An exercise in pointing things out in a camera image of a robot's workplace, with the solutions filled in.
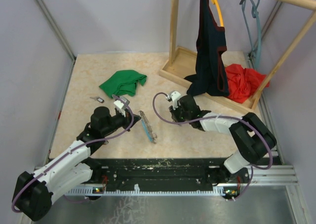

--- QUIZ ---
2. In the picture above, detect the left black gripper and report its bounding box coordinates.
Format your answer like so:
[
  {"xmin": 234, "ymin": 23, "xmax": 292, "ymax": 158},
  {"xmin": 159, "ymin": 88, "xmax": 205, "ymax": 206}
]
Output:
[{"xmin": 102, "ymin": 108, "xmax": 141, "ymax": 136}]

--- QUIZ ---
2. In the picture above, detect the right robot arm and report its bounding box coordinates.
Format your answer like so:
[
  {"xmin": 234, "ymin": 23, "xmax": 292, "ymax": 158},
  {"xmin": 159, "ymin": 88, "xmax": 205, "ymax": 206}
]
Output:
[{"xmin": 166, "ymin": 91, "xmax": 277, "ymax": 183}]

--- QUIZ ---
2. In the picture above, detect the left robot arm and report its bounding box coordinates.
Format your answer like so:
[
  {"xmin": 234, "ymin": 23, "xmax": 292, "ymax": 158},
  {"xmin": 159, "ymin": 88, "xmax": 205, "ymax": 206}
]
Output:
[{"xmin": 11, "ymin": 107, "xmax": 141, "ymax": 222}]

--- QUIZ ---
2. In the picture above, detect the green cloth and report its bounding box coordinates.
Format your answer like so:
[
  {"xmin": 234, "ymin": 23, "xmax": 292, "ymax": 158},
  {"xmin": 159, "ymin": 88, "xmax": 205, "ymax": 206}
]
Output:
[{"xmin": 99, "ymin": 70, "xmax": 147, "ymax": 98}]

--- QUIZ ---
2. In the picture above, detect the dark navy garment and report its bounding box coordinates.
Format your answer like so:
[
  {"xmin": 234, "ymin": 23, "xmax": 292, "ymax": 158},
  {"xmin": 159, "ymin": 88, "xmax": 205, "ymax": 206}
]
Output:
[{"xmin": 185, "ymin": 0, "xmax": 229, "ymax": 97}]

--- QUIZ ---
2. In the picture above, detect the red cloth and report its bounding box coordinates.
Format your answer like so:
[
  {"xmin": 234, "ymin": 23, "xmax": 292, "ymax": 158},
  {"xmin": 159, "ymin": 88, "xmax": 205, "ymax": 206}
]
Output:
[{"xmin": 225, "ymin": 64, "xmax": 266, "ymax": 104}]

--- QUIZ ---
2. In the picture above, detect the yellow hanger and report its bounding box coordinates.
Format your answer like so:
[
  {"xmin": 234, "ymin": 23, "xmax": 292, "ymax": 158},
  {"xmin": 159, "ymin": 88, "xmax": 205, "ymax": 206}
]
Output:
[{"xmin": 211, "ymin": 0, "xmax": 224, "ymax": 27}]

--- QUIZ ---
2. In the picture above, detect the grey-blue hanger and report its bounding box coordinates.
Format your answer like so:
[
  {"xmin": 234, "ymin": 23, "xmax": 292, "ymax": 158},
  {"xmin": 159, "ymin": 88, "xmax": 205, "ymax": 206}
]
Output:
[{"xmin": 237, "ymin": 0, "xmax": 270, "ymax": 69}]

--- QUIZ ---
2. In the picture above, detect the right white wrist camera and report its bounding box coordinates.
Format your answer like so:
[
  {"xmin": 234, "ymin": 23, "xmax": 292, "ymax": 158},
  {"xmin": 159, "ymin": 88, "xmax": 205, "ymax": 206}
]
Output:
[{"xmin": 167, "ymin": 90, "xmax": 181, "ymax": 110}]

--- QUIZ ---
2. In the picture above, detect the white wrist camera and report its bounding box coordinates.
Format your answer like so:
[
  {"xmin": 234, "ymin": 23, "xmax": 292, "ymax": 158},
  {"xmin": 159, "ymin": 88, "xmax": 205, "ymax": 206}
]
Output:
[
  {"xmin": 114, "ymin": 95, "xmax": 130, "ymax": 117},
  {"xmin": 167, "ymin": 90, "xmax": 181, "ymax": 110}
]

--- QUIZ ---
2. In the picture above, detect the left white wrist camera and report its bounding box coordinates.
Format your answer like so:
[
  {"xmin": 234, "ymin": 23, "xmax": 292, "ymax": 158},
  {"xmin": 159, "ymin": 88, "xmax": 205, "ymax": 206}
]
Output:
[{"xmin": 114, "ymin": 95, "xmax": 130, "ymax": 117}]

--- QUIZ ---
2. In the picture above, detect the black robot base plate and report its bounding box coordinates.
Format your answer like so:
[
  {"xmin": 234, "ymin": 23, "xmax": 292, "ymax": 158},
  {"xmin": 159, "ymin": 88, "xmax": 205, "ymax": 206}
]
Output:
[{"xmin": 79, "ymin": 158, "xmax": 250, "ymax": 195}]

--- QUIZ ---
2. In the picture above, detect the aluminium rail frame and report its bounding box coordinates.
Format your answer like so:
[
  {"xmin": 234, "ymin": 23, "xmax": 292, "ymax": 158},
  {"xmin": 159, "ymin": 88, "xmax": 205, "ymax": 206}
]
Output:
[{"xmin": 29, "ymin": 166, "xmax": 299, "ymax": 197}]

